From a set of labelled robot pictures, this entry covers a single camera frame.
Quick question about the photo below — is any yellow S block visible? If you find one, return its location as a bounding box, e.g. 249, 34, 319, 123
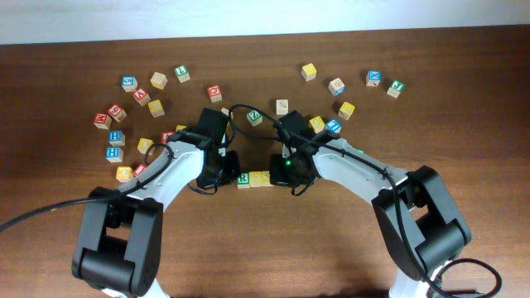
248, 171, 263, 187

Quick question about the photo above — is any yellow block back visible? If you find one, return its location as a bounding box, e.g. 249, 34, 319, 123
301, 63, 317, 81

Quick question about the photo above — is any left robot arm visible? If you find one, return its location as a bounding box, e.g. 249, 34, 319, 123
71, 108, 241, 297

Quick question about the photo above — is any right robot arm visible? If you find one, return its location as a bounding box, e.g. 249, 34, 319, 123
271, 111, 472, 297

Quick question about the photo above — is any plain top wooden block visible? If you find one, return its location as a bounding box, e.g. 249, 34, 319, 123
221, 108, 234, 119

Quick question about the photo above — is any blue I block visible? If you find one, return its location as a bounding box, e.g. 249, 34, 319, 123
325, 118, 342, 133

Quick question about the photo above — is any green Z block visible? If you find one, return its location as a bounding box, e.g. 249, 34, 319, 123
247, 109, 263, 127

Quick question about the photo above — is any plain top block red-side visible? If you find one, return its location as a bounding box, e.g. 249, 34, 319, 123
276, 99, 289, 116

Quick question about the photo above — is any red A block front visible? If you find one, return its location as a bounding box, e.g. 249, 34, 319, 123
161, 131, 174, 143

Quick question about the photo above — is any red a block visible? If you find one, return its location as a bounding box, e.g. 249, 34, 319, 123
161, 131, 174, 143
132, 88, 151, 106

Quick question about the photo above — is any red Q block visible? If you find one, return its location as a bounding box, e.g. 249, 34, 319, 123
207, 85, 223, 103

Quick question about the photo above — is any red I block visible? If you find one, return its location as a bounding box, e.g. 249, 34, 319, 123
133, 164, 147, 176

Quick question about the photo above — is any yellow O block middle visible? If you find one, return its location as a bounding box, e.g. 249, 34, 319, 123
137, 137, 154, 154

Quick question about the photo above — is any yellow o block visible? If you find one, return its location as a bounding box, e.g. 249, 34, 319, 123
115, 166, 134, 183
137, 137, 154, 154

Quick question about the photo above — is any blue D side block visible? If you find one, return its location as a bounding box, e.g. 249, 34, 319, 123
328, 78, 345, 96

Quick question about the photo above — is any yellow O block front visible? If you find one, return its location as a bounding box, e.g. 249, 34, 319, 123
115, 166, 134, 183

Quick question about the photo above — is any green L block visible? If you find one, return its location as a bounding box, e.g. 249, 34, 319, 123
174, 65, 190, 83

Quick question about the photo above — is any red A block back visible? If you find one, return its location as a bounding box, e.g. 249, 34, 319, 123
132, 88, 151, 106

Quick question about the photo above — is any blue H block lower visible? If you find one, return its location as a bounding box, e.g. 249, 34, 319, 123
105, 147, 123, 163

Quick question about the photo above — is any blue h block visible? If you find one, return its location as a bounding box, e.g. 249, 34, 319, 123
105, 147, 123, 163
108, 130, 125, 147

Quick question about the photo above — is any plain top yellow-side block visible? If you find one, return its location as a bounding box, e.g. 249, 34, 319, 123
150, 72, 168, 90

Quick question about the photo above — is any blue H block upper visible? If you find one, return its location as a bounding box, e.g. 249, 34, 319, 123
108, 130, 125, 147

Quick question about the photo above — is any blue X block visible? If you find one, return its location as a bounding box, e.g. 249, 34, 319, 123
365, 70, 382, 87

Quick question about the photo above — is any red 9 block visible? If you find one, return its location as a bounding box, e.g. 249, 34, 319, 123
108, 104, 127, 122

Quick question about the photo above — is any blue 5 block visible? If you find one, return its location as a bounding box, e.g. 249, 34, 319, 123
121, 76, 137, 93

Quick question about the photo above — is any red M block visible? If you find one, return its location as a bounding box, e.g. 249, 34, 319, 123
93, 113, 112, 130

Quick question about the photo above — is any green J block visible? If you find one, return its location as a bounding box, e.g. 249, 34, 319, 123
387, 79, 406, 98

